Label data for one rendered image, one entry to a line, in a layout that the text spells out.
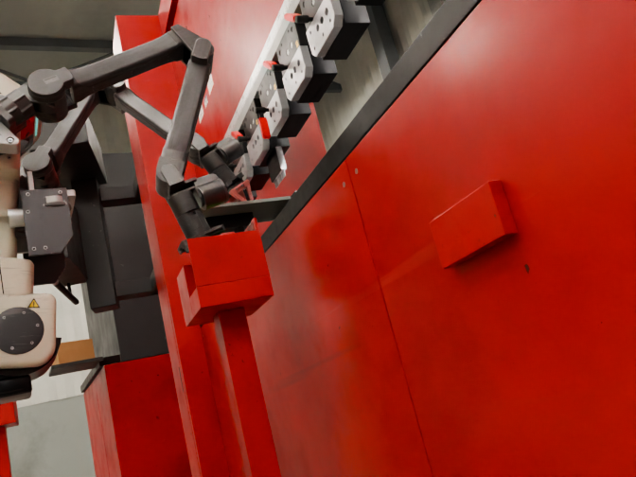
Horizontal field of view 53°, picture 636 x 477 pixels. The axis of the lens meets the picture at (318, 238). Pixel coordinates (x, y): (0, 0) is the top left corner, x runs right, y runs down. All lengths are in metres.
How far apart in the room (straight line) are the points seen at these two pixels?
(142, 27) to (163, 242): 1.03
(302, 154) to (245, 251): 1.67
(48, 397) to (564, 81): 8.32
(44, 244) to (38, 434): 7.23
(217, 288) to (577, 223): 0.82
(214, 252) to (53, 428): 7.47
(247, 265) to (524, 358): 0.71
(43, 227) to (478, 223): 1.06
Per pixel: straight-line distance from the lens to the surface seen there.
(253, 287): 1.38
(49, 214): 1.61
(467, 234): 0.86
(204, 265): 1.37
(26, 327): 1.55
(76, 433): 8.77
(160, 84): 3.03
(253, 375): 1.41
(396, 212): 1.05
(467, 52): 0.88
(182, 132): 1.54
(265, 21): 1.88
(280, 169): 1.92
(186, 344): 2.62
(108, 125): 10.04
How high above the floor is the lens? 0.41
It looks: 15 degrees up
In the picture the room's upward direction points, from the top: 14 degrees counter-clockwise
